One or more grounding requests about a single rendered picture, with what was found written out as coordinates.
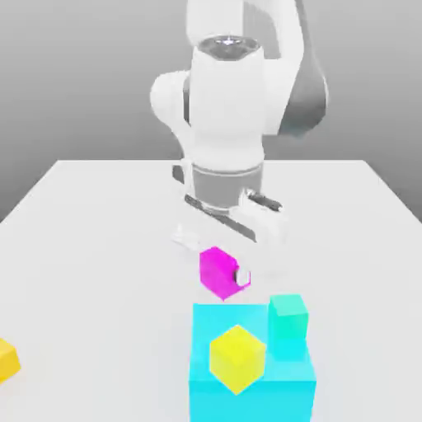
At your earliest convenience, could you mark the small orange-yellow cube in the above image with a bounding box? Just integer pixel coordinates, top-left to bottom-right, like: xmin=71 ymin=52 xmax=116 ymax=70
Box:
xmin=0 ymin=337 xmax=21 ymax=386

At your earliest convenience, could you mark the small yellow cube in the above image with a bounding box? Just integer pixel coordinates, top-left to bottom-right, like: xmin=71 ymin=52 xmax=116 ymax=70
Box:
xmin=209 ymin=324 xmax=267 ymax=396

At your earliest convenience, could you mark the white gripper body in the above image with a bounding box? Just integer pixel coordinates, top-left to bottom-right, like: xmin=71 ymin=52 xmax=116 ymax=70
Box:
xmin=170 ymin=193 xmax=290 ymax=256

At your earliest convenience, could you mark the small magenta cube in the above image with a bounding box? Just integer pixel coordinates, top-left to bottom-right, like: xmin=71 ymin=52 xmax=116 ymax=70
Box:
xmin=199 ymin=245 xmax=252 ymax=303

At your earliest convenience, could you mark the small green cube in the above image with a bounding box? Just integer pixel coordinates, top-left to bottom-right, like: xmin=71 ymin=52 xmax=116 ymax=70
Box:
xmin=267 ymin=293 xmax=311 ymax=341

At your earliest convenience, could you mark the large cyan box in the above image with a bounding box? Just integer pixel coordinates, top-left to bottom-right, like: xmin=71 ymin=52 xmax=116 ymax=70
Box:
xmin=188 ymin=302 xmax=318 ymax=422

